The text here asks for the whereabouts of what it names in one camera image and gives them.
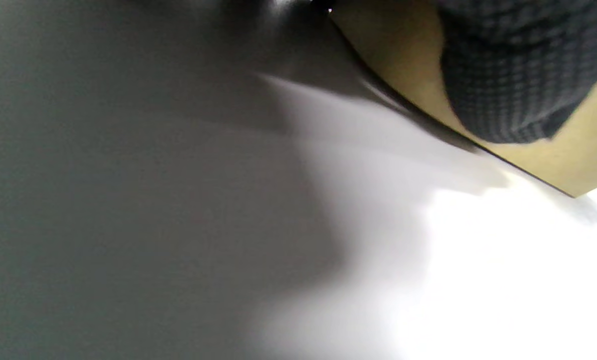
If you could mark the person's left hand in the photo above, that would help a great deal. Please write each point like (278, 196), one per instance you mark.
(518, 65)

